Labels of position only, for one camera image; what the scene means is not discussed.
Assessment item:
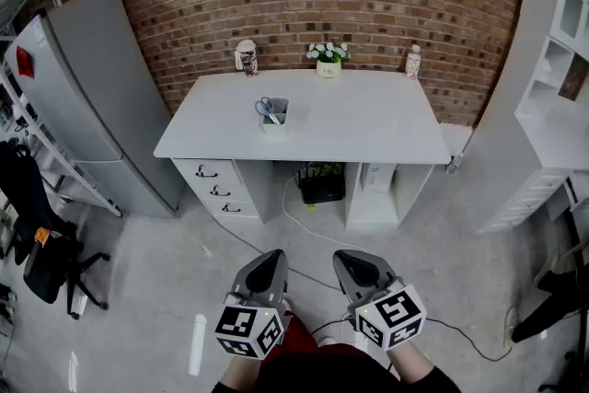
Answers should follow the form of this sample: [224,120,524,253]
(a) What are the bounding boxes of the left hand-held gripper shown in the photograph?
[214,249,292,360]

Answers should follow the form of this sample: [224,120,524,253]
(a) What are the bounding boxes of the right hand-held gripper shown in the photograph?
[332,249,428,352]

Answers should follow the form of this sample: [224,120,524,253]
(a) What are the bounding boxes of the grey plastic pen holder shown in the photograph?
[260,97,290,134]

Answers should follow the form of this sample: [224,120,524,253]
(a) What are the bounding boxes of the blue-handled scissors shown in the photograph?
[254,96,282,126]

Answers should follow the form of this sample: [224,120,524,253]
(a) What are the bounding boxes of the person's right forearm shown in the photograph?
[388,338,461,393]

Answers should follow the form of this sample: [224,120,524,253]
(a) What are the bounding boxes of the person's left forearm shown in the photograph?
[211,347,266,393]

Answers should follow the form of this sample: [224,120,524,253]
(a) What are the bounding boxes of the person's red trousers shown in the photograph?
[264,310,364,364]

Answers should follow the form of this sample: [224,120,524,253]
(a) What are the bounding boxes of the black router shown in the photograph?
[297,163,346,205]

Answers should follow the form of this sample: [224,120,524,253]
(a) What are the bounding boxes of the person's black top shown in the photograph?
[209,352,461,393]

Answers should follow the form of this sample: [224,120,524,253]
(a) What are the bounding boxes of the white desk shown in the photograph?
[153,68,452,231]

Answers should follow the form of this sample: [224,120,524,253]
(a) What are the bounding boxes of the black stand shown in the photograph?
[510,261,589,346]

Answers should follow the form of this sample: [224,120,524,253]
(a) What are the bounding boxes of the metal shelf rack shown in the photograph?
[0,0,123,217]

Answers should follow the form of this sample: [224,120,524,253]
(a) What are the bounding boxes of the white pot with flowers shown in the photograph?
[306,41,352,79]

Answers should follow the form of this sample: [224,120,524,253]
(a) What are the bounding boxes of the black office chair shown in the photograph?
[0,137,111,321]

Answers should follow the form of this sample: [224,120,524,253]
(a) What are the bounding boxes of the small white bottle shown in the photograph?
[403,43,422,80]

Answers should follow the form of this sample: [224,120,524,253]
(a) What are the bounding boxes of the patterned jar with white lid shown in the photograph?
[234,39,260,77]

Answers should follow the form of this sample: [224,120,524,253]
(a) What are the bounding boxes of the white cabinet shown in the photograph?
[459,0,589,236]

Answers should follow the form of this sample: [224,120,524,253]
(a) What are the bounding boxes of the grey refrigerator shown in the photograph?
[3,0,185,220]

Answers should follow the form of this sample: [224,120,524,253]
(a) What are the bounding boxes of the red sticker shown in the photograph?
[16,45,37,78]

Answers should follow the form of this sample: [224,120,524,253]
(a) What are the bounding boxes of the thin grey cable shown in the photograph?
[209,215,344,291]

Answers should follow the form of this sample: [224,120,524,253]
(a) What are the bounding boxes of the white cable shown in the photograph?
[281,160,369,254]

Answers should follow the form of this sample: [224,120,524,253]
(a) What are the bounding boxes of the black cable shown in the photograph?
[312,317,502,363]

